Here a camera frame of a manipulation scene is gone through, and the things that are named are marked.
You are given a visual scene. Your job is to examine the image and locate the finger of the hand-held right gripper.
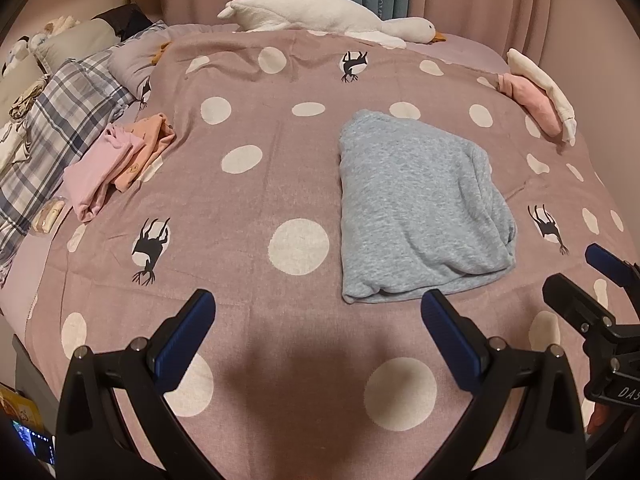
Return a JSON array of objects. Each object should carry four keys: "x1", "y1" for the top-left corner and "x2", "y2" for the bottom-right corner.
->
[
  {"x1": 585, "y1": 242, "x2": 640, "y2": 307},
  {"x1": 542, "y1": 272, "x2": 617, "y2": 335}
]

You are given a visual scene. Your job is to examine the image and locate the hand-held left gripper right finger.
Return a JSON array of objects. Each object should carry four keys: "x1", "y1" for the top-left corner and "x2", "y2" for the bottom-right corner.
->
[{"x1": 420, "y1": 288, "x2": 587, "y2": 480}]

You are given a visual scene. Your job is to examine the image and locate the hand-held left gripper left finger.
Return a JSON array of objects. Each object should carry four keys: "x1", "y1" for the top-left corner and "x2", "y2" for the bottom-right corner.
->
[{"x1": 54, "y1": 288, "x2": 217, "y2": 480}]

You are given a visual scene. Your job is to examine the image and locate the light blue sweatshirt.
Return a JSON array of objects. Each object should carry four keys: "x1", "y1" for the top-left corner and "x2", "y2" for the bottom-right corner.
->
[{"x1": 337, "y1": 108, "x2": 517, "y2": 305}]

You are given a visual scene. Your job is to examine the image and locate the light pink folded clothes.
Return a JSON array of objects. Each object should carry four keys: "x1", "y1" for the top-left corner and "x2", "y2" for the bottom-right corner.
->
[{"x1": 62, "y1": 124, "x2": 146, "y2": 223}]

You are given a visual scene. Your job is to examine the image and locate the orange folded clothes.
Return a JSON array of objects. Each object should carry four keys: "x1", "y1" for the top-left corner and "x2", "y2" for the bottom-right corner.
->
[{"x1": 112, "y1": 114, "x2": 177, "y2": 192}]

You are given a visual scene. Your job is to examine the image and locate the yellow box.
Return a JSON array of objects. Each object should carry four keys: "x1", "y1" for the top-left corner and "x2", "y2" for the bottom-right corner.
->
[{"x1": 0, "y1": 385, "x2": 43, "y2": 431}]

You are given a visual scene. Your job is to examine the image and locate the pink folded garment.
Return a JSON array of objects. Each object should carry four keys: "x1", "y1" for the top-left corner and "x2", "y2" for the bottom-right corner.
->
[{"x1": 496, "y1": 72, "x2": 563, "y2": 137}]

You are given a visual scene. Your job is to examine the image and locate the black device with lights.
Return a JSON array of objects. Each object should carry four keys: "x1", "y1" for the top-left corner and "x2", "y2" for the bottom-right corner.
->
[{"x1": 12, "y1": 420, "x2": 57, "y2": 466}]

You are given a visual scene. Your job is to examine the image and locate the small beige packet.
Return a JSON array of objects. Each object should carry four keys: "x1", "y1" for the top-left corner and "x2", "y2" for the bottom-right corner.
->
[{"x1": 32, "y1": 199, "x2": 68, "y2": 233}]

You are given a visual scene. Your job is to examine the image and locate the pink polka-dot blanket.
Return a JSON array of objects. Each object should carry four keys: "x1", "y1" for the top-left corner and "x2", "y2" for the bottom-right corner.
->
[{"x1": 10, "y1": 27, "x2": 640, "y2": 480}]

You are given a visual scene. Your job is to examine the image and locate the plaid pillow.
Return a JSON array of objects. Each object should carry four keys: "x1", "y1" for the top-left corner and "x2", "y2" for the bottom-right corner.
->
[{"x1": 0, "y1": 52, "x2": 136, "y2": 281}]

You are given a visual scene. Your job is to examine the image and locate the cream printed pillow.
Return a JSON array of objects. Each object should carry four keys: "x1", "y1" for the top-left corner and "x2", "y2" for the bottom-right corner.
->
[{"x1": 0, "y1": 55, "x2": 52, "y2": 128}]

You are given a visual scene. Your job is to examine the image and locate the lilac pillow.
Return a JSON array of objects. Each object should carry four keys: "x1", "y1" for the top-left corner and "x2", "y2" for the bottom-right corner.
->
[{"x1": 107, "y1": 20, "x2": 173, "y2": 93}]

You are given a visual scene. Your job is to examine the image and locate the grey pillow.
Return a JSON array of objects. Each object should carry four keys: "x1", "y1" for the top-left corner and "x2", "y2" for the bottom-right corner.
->
[{"x1": 35, "y1": 17, "x2": 121, "y2": 68}]

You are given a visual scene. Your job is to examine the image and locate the dark cloth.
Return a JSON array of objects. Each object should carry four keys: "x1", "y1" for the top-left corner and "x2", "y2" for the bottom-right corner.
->
[{"x1": 92, "y1": 4, "x2": 156, "y2": 41}]

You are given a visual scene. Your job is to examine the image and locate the white and dark plush toy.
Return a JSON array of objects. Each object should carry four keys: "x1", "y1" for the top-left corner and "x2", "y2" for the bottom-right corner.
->
[{"x1": 2, "y1": 35, "x2": 48, "y2": 76}]

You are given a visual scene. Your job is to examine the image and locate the small cream plush toy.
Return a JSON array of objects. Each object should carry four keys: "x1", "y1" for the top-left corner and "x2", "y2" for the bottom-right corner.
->
[{"x1": 42, "y1": 15, "x2": 81, "y2": 33}]

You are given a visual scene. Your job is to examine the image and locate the white goose plush toy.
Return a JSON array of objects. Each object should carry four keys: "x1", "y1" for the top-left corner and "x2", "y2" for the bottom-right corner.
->
[{"x1": 216, "y1": 0, "x2": 446, "y2": 50}]

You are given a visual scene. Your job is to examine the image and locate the grey bed frame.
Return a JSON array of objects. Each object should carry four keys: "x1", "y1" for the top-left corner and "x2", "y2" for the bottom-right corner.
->
[{"x1": 12, "y1": 335, "x2": 61, "y2": 441}]

